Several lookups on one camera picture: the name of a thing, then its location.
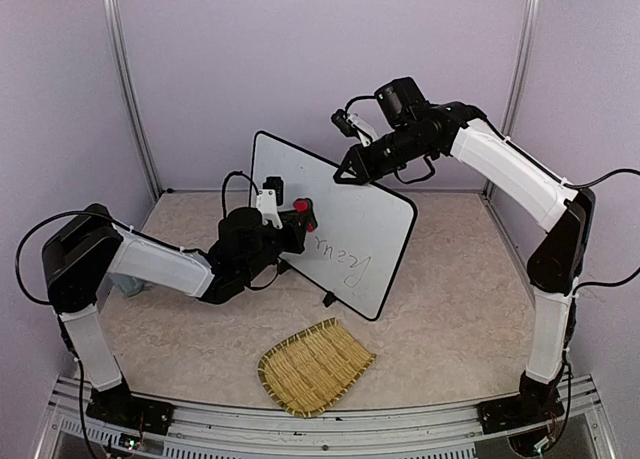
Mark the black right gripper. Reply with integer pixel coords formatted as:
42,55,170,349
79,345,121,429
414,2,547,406
331,124,433,186

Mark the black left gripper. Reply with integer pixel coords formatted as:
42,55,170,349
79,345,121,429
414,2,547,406
242,209,311,282

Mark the white whiteboard black frame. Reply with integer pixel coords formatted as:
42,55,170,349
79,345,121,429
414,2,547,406
251,131,418,321

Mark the red bone-shaped eraser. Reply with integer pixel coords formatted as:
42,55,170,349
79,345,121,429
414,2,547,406
293,198,318,232

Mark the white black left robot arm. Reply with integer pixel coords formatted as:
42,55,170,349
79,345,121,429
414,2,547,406
41,176,318,424

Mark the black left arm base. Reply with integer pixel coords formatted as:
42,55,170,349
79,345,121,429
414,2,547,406
86,381,174,436

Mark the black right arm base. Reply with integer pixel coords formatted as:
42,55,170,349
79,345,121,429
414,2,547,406
477,370,564,434

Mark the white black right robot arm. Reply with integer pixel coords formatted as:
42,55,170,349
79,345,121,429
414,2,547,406
330,77,595,423

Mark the black whiteboard stand foot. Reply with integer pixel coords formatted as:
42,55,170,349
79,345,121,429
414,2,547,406
322,292,337,308
277,260,291,274

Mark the woven bamboo tray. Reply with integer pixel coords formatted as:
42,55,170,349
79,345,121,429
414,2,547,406
257,318,376,419

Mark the light blue mug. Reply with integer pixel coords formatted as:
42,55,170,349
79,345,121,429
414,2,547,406
110,274,145,297

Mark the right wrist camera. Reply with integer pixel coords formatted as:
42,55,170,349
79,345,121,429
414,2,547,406
331,109,379,147

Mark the aluminium corner post right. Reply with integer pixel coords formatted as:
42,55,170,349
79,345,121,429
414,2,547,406
502,0,541,136

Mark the aluminium corner post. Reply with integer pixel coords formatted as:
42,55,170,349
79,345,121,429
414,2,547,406
502,0,541,136
102,0,163,201

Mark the aluminium corner post left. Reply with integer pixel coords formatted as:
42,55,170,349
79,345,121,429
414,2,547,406
102,0,163,201

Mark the aluminium front rail frame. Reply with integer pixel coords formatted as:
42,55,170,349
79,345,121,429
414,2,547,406
34,373,616,459

